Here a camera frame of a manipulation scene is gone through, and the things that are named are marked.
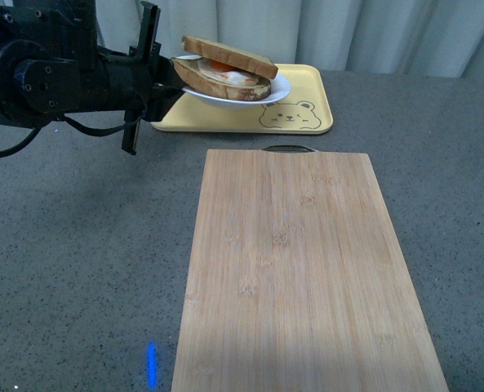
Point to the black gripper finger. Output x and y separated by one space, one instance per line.
162 99
166 70

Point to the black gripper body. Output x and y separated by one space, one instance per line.
132 78

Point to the fried egg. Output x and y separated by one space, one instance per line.
227 74

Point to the toast bread slice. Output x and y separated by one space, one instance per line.
226 54

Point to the white plate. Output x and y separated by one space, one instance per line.
281 88

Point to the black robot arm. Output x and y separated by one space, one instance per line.
51 67

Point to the yellow bear tray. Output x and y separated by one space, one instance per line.
298 105

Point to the wooden cutting board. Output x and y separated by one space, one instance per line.
297 281

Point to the grey curtain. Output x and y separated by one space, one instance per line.
422 38

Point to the black cutting board handle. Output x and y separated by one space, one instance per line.
289 149

